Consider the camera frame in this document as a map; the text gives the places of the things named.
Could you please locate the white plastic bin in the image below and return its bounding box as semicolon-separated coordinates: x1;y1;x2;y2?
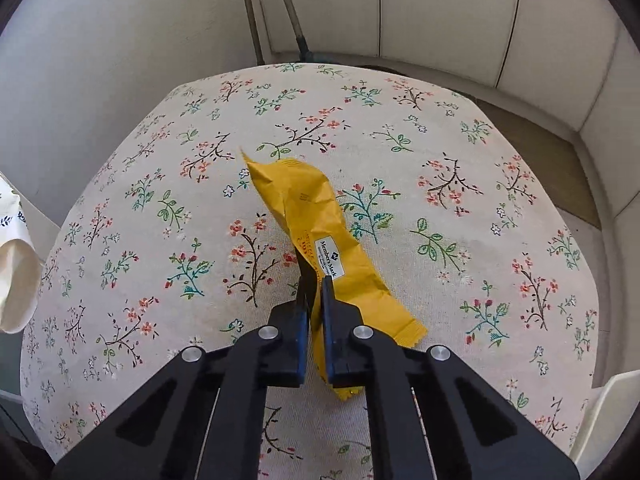
570;370;637;480

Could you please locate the floral tablecloth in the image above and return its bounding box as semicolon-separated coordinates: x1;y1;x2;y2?
20;62;601;480

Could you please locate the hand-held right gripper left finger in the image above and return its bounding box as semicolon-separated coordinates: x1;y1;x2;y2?
52;280;311;480

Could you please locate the cream cloth bag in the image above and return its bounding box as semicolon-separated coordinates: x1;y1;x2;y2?
0;237;44;334

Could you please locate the white patterned cloth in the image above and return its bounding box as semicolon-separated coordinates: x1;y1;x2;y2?
0;170;37;252

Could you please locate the grey broom handle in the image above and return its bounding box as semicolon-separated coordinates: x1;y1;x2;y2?
239;0;265;65
269;0;312;59

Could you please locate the yellow snack wrapper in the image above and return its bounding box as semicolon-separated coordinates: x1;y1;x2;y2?
240;149;428;402

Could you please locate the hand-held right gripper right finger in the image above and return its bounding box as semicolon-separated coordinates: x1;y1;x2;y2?
320;276;581;480

